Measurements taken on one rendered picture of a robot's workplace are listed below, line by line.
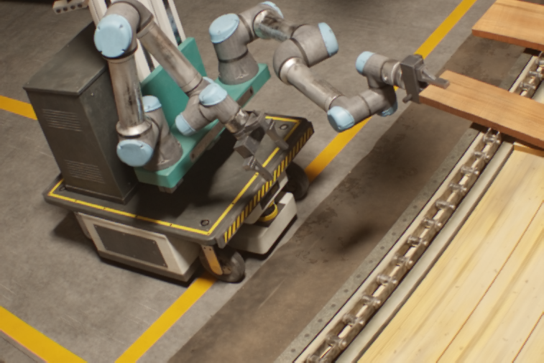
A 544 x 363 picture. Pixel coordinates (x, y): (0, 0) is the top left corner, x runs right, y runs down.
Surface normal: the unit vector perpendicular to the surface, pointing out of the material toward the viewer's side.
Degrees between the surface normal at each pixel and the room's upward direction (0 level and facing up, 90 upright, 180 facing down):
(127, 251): 90
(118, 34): 83
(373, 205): 0
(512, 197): 0
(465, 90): 0
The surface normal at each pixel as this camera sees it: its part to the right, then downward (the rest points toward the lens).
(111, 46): -0.12, 0.49
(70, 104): -0.50, 0.61
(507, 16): -0.25, -0.79
